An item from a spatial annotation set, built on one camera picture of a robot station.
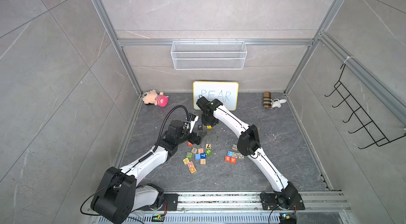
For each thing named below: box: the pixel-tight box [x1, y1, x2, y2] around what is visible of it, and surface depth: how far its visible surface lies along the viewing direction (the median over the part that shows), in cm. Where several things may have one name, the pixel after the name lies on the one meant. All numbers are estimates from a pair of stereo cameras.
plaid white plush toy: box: [263, 91, 288, 110], surface depth 113 cm
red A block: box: [229, 156, 238, 165], surface depth 87 cm
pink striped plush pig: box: [141, 89, 169, 108], surface depth 109 cm
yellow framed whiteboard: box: [192, 80, 239, 111], surface depth 103 cm
